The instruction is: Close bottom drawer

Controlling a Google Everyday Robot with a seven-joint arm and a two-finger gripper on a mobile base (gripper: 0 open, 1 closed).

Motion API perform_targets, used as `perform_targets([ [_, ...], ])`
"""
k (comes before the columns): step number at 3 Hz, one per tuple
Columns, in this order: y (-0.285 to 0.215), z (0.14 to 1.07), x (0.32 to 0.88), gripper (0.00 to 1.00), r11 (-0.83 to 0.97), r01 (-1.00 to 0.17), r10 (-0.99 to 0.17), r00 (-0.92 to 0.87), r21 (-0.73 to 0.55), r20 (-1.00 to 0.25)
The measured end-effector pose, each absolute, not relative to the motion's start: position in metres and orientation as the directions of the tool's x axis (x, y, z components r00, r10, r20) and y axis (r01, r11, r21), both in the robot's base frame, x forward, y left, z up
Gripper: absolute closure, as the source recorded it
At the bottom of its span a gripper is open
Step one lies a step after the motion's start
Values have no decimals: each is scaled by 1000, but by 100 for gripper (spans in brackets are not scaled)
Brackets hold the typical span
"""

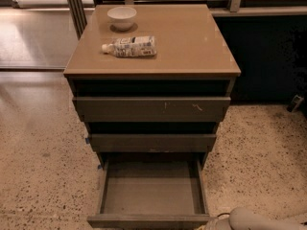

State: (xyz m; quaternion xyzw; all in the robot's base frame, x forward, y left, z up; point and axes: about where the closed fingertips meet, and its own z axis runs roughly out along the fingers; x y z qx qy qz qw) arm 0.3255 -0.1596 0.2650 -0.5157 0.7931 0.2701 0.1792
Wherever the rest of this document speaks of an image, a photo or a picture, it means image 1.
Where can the grey bottom drawer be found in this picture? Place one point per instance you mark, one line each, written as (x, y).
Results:
(151, 195)

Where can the grey drawer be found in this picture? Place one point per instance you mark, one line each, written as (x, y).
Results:
(152, 142)
(151, 195)
(151, 109)

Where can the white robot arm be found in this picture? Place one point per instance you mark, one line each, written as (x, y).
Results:
(241, 218)

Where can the grey drawer cabinet tan top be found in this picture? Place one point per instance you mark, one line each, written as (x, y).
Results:
(192, 60)

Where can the grey top drawer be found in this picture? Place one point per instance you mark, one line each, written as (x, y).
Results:
(151, 109)

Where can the grey middle drawer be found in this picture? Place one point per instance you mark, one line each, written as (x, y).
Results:
(152, 142)

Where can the lying plastic bottle white label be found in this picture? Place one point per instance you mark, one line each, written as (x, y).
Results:
(131, 47)

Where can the blue tape piece upper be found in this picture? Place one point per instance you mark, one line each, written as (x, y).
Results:
(87, 140)

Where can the white ceramic bowl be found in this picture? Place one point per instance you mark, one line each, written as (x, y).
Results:
(122, 18)

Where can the small grey floor bracket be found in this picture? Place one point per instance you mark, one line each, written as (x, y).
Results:
(295, 103)

